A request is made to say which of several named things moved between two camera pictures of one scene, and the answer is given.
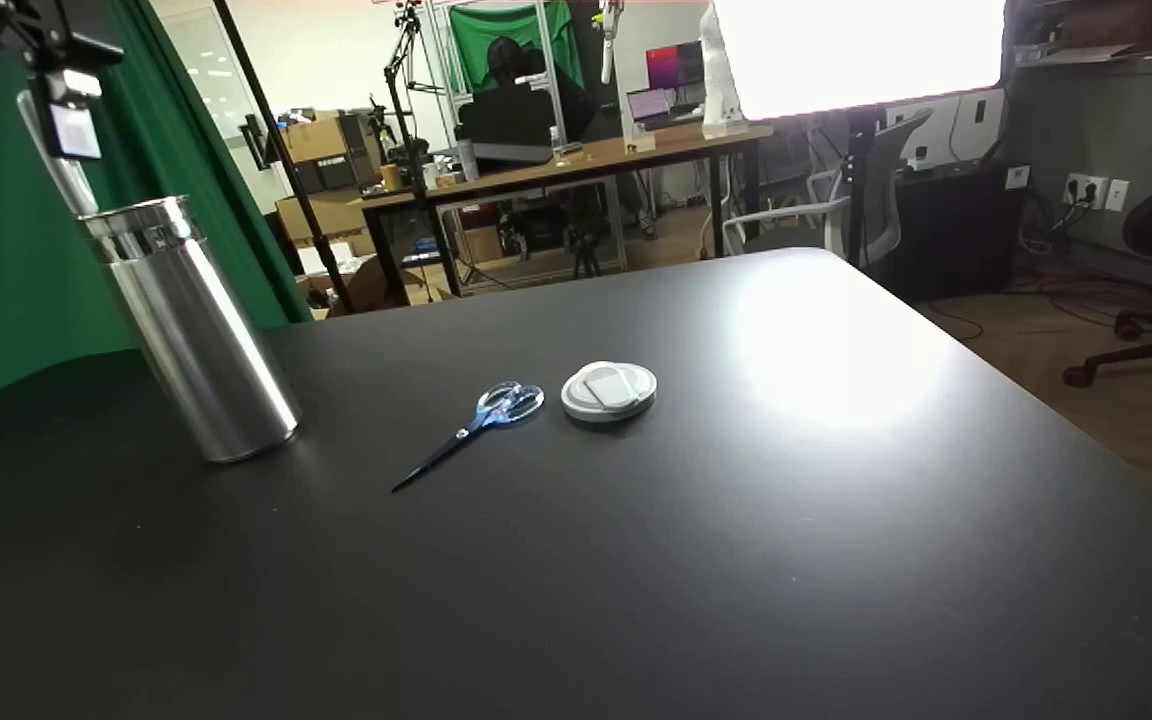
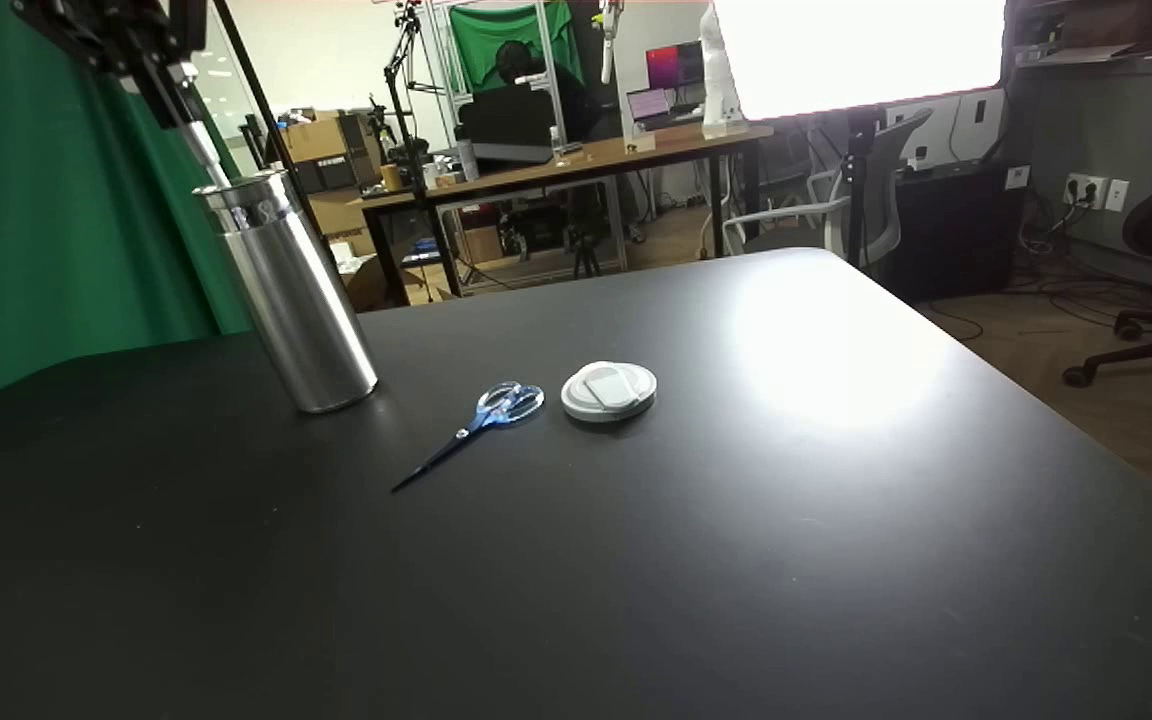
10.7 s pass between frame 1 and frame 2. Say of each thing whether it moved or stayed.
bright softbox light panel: stayed
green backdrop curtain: stayed
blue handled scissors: stayed
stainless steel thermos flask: moved
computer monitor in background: stayed
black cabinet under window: stayed
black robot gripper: moved
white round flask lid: stayed
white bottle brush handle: moved
